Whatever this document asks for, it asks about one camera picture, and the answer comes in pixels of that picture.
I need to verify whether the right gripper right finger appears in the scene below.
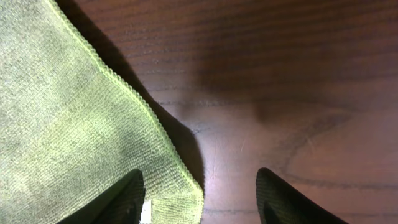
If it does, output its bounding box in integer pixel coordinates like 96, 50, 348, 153
256, 167, 347, 224

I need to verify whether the green microfiber cloth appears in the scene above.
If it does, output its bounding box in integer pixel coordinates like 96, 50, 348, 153
1, 1, 204, 223

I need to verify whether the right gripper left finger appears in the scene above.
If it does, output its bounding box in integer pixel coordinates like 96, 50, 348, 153
59, 169, 146, 224

